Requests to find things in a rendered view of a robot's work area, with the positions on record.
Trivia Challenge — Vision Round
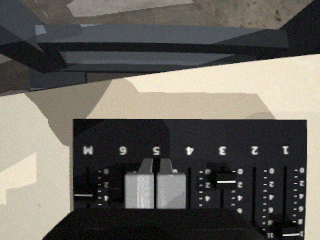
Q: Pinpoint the black lighting desk panel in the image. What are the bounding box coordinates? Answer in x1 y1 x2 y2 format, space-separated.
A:
73 119 307 240

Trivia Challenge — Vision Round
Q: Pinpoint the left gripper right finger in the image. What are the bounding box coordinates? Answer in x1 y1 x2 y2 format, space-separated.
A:
156 158 186 209

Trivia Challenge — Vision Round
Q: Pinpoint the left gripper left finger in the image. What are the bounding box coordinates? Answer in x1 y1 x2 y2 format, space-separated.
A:
125 158 157 209

